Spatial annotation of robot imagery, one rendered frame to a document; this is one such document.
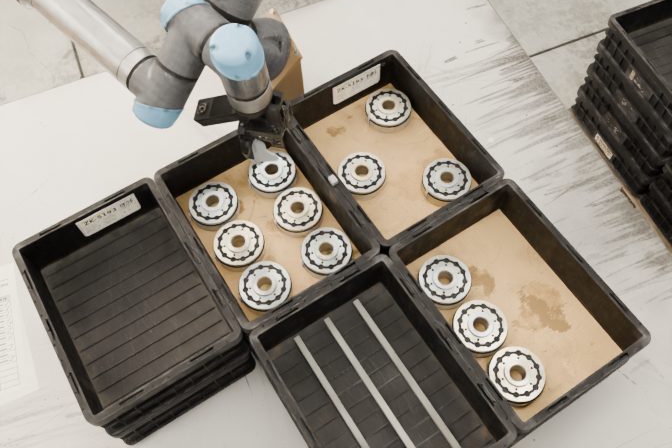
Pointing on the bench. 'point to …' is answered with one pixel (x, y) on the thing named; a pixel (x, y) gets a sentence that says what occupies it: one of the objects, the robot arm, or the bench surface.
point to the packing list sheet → (13, 343)
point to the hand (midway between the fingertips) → (258, 146)
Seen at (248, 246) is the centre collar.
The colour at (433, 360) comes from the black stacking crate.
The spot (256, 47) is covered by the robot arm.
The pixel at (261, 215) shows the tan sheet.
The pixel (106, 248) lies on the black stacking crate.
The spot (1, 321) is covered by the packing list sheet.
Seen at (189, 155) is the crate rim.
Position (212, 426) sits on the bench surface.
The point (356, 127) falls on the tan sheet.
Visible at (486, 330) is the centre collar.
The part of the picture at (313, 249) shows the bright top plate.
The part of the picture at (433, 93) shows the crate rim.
